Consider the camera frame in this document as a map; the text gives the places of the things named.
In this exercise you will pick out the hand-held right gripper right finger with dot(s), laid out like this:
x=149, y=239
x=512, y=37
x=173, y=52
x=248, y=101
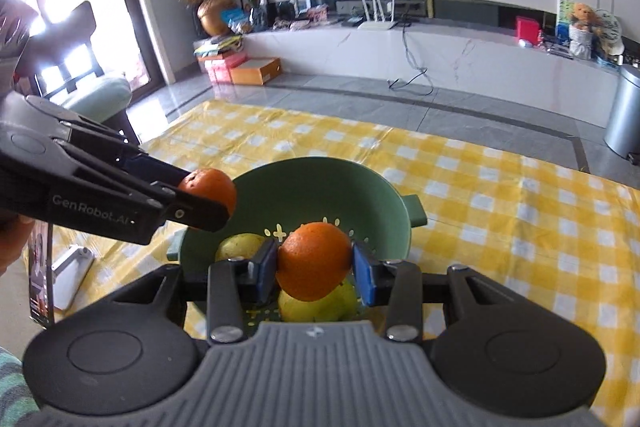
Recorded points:
x=362, y=277

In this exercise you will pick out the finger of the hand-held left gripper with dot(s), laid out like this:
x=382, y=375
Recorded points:
x=150, y=169
x=200, y=214

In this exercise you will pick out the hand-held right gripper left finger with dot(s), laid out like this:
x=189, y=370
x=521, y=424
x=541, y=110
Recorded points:
x=265, y=272

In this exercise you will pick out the orange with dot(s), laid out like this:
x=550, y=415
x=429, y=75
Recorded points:
x=212, y=189
x=312, y=267

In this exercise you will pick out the green colander bowl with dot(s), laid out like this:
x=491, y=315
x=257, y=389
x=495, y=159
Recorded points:
x=320, y=192

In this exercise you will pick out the person's left hand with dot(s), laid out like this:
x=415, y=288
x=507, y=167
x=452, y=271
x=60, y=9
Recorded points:
x=12, y=244

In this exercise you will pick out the small yellow pear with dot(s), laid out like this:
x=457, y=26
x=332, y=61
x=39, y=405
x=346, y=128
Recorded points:
x=240, y=249

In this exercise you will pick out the yellow-green apple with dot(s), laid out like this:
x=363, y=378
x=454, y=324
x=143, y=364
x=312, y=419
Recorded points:
x=320, y=307

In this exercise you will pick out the white phone stand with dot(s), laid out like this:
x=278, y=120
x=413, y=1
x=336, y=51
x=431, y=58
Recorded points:
x=72, y=274

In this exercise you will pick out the smartphone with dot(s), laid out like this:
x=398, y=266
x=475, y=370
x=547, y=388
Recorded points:
x=40, y=277

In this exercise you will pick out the green seat cushion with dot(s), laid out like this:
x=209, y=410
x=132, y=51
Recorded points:
x=100, y=92

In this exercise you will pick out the pink cardboard box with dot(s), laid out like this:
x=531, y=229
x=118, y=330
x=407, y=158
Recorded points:
x=222, y=68

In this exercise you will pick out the stack of papers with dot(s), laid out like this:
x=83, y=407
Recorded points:
x=220, y=44

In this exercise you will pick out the orange cardboard box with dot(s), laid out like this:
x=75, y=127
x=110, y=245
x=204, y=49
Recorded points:
x=255, y=72

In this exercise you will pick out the yellow checked tablecloth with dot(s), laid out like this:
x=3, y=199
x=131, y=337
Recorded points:
x=500, y=217

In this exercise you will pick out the black chair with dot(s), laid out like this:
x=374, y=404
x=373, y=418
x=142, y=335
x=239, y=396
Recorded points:
x=75, y=27

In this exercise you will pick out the golden vase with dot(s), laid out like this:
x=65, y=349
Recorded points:
x=212, y=17

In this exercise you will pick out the blue snack bag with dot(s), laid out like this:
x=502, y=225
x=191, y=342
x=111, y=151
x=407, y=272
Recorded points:
x=235, y=19

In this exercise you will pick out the green striped clothing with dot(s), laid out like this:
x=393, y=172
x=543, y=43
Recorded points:
x=12, y=392

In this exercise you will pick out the pink patterned box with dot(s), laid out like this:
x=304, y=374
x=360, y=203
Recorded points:
x=316, y=13

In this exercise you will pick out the white router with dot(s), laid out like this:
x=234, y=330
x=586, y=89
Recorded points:
x=377, y=25

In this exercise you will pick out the red box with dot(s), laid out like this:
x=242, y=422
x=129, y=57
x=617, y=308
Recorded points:
x=527, y=29

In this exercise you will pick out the silver trash can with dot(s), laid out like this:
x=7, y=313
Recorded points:
x=622, y=107

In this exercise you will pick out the blue green picture card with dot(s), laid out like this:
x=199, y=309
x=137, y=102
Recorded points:
x=564, y=14

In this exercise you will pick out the brown teddy bear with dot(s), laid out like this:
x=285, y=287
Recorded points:
x=582, y=14

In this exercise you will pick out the white decorative plate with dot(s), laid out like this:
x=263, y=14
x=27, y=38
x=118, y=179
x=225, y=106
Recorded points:
x=610, y=32

